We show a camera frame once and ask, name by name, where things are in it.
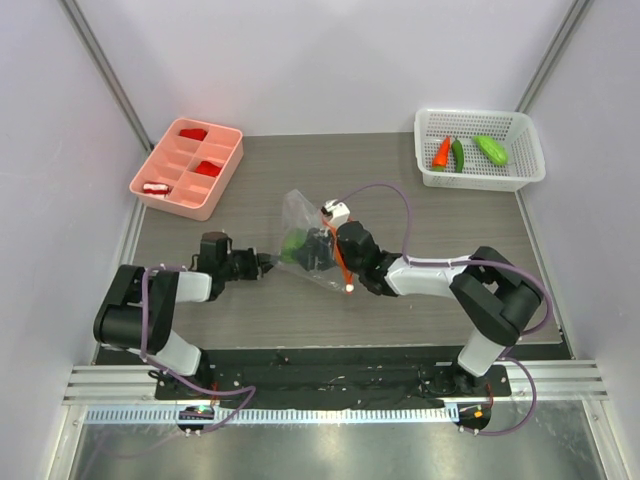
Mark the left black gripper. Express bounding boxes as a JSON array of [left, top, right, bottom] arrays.
[[219, 248, 283, 282]]

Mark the clear orange zip top bag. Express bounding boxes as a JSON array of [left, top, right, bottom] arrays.
[[277, 190, 354, 294]]

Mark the green fake pepper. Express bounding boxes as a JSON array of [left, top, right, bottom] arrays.
[[280, 228, 307, 264]]

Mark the orange fake carrot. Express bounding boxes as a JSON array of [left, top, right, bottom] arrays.
[[431, 136, 451, 172]]

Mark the dark green fake chili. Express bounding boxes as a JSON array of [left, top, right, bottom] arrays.
[[451, 138, 465, 173]]

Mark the green fake pea pod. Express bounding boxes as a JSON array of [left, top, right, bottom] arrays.
[[473, 135, 509, 166]]

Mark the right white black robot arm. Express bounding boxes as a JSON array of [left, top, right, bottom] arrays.
[[287, 221, 548, 395]]

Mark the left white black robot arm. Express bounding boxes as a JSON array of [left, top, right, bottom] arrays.
[[93, 232, 275, 399]]

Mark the red fake food middle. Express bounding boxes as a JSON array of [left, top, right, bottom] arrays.
[[194, 161, 222, 178]]

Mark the red white fake food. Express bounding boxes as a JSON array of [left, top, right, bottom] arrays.
[[142, 182, 171, 198]]

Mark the red fake food top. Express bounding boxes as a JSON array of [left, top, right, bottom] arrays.
[[179, 128, 208, 142]]

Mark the pink compartment tray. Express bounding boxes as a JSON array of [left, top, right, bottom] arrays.
[[129, 118, 244, 221]]

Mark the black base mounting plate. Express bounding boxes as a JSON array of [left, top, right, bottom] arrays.
[[154, 345, 512, 411]]

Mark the white perforated plastic basket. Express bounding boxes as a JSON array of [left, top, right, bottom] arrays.
[[414, 108, 546, 192]]

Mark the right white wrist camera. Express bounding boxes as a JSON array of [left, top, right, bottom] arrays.
[[320, 199, 351, 229]]

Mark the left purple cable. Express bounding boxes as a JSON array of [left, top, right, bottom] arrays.
[[139, 265, 256, 446]]

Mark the white slotted cable duct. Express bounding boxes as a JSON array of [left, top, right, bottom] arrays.
[[84, 404, 459, 426]]

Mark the aluminium frame rail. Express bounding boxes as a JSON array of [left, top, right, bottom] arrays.
[[63, 359, 608, 409]]

